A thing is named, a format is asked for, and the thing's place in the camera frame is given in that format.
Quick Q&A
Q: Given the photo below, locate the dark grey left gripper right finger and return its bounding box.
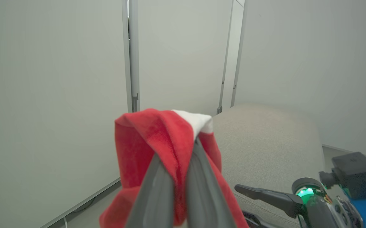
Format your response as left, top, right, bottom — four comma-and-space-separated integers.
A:
186, 138, 238, 228

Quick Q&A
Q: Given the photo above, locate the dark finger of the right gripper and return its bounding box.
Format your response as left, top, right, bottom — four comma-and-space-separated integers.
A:
234, 184, 304, 219
241, 211, 267, 228

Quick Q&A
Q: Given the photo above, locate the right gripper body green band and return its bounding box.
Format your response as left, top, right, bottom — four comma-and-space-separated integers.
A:
292, 177, 364, 228

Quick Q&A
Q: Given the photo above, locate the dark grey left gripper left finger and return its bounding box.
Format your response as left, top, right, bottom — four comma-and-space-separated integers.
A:
125, 153, 175, 228

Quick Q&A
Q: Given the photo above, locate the red garment with white trim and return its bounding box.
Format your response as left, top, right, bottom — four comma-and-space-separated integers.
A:
99, 108, 250, 228

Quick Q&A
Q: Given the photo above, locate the grey fabric sofa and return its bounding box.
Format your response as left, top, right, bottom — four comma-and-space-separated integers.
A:
211, 103, 326, 228

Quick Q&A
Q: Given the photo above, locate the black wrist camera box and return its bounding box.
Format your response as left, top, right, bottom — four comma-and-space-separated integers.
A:
319, 152, 366, 200

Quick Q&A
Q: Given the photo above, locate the thin grey partition post pair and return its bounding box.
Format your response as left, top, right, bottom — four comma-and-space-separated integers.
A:
217, 0, 247, 115

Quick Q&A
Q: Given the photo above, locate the wide grey partition post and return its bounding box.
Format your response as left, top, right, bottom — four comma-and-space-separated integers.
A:
121, 0, 141, 113

